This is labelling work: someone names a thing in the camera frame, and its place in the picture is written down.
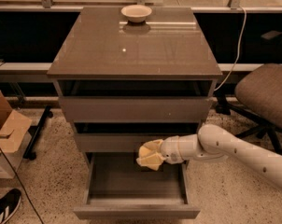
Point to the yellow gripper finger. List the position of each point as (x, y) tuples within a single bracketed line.
[(152, 161), (150, 147)]

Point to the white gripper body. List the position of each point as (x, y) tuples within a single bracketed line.
[(169, 149)]

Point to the yellow sponge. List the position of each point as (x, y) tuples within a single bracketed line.
[(150, 158)]

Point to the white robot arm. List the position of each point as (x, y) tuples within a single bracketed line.
[(212, 143)]

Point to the bottom grey drawer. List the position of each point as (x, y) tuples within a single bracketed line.
[(119, 188)]

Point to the grey drawer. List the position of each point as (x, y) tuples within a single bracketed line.
[(135, 100), (126, 137), (119, 188)]

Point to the middle grey drawer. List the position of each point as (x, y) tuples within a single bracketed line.
[(126, 137)]

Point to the grey drawer cabinet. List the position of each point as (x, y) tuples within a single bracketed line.
[(104, 45)]

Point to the top grey drawer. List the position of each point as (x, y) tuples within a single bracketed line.
[(135, 100)]

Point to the brown office chair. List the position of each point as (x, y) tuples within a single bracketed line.
[(261, 92)]

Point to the black metal bar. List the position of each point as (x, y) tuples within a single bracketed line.
[(34, 131)]

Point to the white bowl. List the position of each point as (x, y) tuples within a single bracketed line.
[(136, 13)]

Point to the cardboard box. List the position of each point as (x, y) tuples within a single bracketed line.
[(14, 138)]

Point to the black and white sneaker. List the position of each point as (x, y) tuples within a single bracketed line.
[(9, 205)]

